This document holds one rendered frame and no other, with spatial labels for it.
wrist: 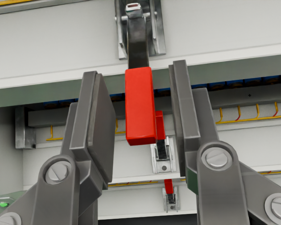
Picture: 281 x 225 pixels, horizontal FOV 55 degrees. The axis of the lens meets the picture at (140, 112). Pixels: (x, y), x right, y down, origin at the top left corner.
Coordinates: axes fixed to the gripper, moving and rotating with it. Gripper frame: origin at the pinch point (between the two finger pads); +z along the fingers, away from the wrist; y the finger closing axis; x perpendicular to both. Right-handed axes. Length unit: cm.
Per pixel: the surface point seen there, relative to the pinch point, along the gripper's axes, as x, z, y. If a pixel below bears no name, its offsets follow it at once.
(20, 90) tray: -2.6, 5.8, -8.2
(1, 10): 1.0, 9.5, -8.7
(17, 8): 1.0, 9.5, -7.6
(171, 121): -17.5, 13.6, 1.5
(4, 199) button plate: -23.1, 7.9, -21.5
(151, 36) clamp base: -0.6, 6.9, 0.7
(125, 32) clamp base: 0.2, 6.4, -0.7
